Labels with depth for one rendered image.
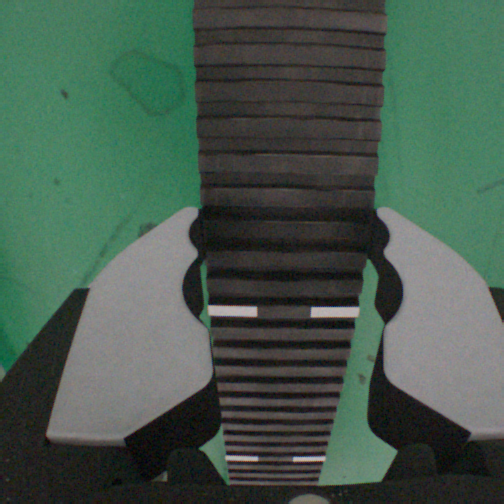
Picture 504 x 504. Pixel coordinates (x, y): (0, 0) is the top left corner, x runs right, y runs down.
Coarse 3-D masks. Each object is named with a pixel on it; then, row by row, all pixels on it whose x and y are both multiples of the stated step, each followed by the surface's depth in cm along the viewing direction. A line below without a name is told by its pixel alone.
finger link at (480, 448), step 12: (492, 288) 8; (468, 444) 5; (480, 444) 5; (492, 444) 5; (468, 456) 5; (480, 456) 5; (492, 456) 5; (456, 468) 5; (468, 468) 5; (480, 468) 5; (492, 468) 4
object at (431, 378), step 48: (384, 240) 10; (432, 240) 10; (384, 288) 9; (432, 288) 8; (480, 288) 8; (384, 336) 7; (432, 336) 7; (480, 336) 7; (384, 384) 6; (432, 384) 6; (480, 384) 6; (384, 432) 7; (432, 432) 6; (480, 432) 5
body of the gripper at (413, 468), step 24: (168, 456) 5; (192, 456) 5; (408, 456) 5; (432, 456) 5; (168, 480) 5; (192, 480) 5; (216, 480) 5; (384, 480) 5; (408, 480) 4; (432, 480) 4; (456, 480) 4; (480, 480) 4
